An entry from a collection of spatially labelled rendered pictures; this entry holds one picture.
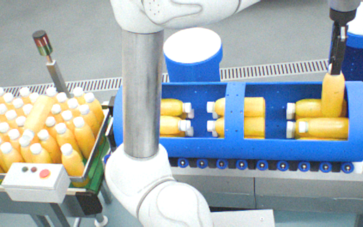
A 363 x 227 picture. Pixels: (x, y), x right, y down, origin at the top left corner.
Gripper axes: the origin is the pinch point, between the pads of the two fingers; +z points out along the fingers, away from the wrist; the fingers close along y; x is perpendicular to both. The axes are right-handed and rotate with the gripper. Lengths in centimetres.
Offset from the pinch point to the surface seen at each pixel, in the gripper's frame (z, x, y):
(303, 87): 21.0, 8.2, 11.6
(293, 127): 28.1, 11.9, -2.4
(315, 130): 22.6, 4.8, -8.6
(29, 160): 34, 113, -17
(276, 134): 39.0, 17.4, 4.0
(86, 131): 31, 92, -4
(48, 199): 34, 98, -35
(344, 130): 22.2, -4.5, -8.8
